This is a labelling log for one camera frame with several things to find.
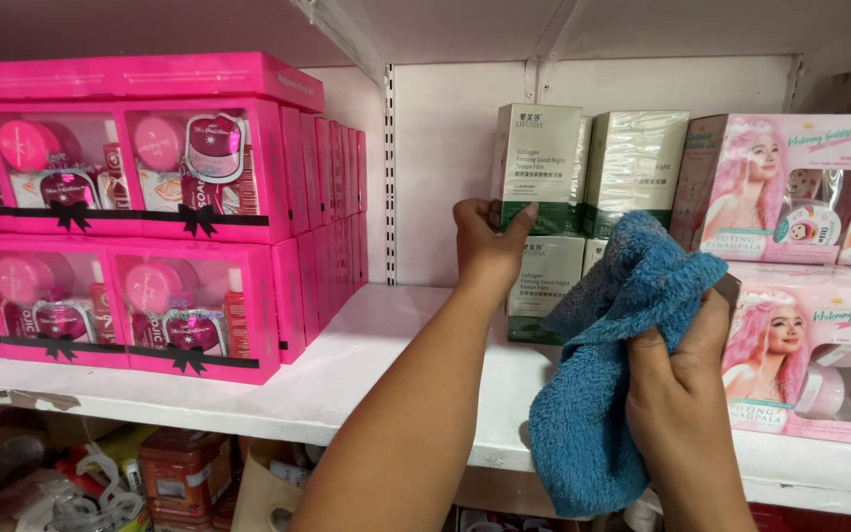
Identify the white and green cosmetic box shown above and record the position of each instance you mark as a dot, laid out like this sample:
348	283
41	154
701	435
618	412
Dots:
540	159
636	166
594	251
547	284

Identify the person's right hand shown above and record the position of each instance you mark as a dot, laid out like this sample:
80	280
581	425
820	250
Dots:
680	399

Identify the blue terry cloth towel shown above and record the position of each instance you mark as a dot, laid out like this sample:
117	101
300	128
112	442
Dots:
603	384

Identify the white plastic hangers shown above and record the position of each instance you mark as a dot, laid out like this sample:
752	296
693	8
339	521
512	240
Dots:
104	499

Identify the red carton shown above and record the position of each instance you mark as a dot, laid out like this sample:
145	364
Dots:
824	519

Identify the person's left hand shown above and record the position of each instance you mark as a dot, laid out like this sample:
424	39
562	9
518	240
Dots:
486	255

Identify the white slotted shelf rail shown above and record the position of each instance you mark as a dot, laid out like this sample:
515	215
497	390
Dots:
390	177

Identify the rows of hot pink gift sets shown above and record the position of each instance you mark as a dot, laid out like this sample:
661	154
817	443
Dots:
145	222

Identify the white overhead shelf board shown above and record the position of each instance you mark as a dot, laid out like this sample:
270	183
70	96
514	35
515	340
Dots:
470	26

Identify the orange brown jar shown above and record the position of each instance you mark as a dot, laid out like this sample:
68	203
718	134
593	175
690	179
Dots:
183	473

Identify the brown paper bag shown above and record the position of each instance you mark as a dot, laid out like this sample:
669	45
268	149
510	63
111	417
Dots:
267	488

